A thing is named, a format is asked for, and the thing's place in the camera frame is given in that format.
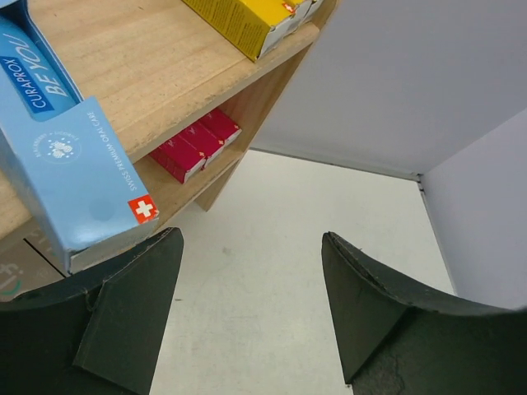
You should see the blue toothpaste box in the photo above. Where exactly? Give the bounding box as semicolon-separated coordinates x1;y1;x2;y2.
1;1;159;274

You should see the yellow toothpaste box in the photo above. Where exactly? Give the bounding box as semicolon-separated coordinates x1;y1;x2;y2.
287;0;312;29
184;0;295;62
308;0;324;15

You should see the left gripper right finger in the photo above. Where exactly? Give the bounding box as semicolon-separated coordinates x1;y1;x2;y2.
321;232;526;394

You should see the pink toothpaste box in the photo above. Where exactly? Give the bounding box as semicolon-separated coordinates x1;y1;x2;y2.
179;121;225;169
199;109;242;146
150;135;206;184

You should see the yellow toothpaste box front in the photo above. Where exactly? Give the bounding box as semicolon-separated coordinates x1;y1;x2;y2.
308;0;324;15

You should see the wooden two-tier shelf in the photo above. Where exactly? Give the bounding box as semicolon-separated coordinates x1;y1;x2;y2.
0;0;338;244

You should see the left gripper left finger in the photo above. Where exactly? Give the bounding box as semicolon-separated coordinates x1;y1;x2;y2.
1;227;184;394

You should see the silver toothpaste box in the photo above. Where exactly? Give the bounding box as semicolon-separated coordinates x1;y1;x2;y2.
0;239;63;302
25;228;69;277

